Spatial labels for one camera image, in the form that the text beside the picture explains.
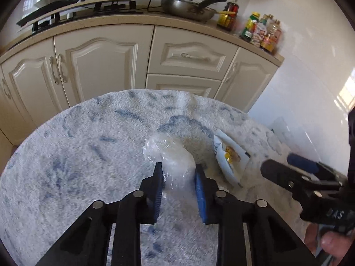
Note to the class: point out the white label sauce bottle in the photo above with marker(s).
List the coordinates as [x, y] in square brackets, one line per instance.
[259, 33]

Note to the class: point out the beige stone countertop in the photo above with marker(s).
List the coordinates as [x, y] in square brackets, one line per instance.
[180, 23]

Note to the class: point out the clear white plastic bag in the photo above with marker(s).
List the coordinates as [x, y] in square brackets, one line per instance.
[174, 160]

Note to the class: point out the wooden board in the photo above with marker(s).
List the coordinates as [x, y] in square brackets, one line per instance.
[91, 4]

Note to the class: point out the black griddle pan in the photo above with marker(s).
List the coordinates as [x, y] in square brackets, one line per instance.
[41, 12]

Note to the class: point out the arched panel cream drawer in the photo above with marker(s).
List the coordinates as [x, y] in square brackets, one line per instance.
[191, 54]

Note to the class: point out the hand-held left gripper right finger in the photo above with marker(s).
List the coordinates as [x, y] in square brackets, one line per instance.
[201, 198]

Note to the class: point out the plain panel cream drawer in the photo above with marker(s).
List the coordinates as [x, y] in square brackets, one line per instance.
[180, 86]

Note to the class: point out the steel wok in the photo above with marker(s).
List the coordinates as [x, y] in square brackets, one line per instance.
[183, 8]

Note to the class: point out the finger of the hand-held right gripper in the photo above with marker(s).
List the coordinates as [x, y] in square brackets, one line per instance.
[277, 173]
[302, 162]

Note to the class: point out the dark sauce bottle red label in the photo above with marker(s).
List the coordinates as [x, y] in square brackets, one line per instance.
[227, 18]

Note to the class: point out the clear amber oil bottle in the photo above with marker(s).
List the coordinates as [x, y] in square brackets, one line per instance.
[274, 30]

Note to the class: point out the person's right hand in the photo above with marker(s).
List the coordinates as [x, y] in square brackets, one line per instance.
[331, 243]

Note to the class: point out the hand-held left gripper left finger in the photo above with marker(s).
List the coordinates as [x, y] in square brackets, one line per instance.
[158, 192]

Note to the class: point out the white snack packet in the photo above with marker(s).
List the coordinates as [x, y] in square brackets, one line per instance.
[230, 159]

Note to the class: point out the yellow cap green label bottle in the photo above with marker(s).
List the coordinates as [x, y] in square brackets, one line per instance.
[249, 29]

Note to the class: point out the black gas stove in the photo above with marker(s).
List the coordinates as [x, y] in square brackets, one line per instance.
[116, 7]

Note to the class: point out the cream cabinet door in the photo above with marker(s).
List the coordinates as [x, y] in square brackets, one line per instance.
[8, 116]
[30, 83]
[102, 66]
[249, 80]

